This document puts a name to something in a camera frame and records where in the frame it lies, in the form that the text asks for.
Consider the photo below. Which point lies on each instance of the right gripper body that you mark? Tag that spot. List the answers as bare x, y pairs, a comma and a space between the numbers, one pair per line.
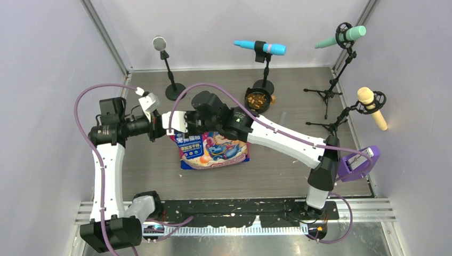
196, 124

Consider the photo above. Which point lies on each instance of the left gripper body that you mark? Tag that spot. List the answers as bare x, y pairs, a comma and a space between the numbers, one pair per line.
153, 129

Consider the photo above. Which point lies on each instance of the colourful pet food bag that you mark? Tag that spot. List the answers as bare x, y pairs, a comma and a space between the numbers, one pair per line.
209, 150

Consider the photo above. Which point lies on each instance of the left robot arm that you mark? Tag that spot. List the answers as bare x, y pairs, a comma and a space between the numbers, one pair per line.
112, 225

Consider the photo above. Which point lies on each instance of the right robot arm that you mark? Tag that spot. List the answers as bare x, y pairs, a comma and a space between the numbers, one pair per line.
210, 114

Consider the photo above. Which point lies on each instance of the far black pet bowl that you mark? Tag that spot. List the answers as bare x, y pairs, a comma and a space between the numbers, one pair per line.
271, 99

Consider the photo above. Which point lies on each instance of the kibble in far bowl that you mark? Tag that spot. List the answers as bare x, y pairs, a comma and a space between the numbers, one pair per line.
257, 100

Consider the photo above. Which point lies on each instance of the round silver microphone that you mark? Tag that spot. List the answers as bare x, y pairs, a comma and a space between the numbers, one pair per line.
159, 43

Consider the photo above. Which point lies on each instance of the purple metronome box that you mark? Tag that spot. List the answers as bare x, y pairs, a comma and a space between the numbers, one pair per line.
354, 166

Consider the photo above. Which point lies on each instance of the green microphone tripod stand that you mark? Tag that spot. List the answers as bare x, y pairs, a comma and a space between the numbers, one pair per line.
328, 94

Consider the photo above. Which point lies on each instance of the yellow microphone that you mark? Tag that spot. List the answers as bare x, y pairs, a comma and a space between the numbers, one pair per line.
373, 102

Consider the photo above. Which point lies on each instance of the green microphone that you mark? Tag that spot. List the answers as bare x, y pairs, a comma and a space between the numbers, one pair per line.
347, 36

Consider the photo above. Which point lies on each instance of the yellow microphone tripod stand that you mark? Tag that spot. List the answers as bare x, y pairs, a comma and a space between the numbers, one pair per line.
342, 118

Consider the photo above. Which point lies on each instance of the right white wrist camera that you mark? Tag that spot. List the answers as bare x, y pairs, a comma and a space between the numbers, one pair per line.
174, 123

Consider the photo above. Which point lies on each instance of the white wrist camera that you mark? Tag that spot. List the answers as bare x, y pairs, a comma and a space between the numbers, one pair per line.
149, 102
174, 123

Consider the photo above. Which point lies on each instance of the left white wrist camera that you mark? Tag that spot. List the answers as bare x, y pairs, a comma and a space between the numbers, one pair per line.
149, 102

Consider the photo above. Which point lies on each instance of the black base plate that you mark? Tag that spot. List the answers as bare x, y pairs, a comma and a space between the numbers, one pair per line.
236, 213

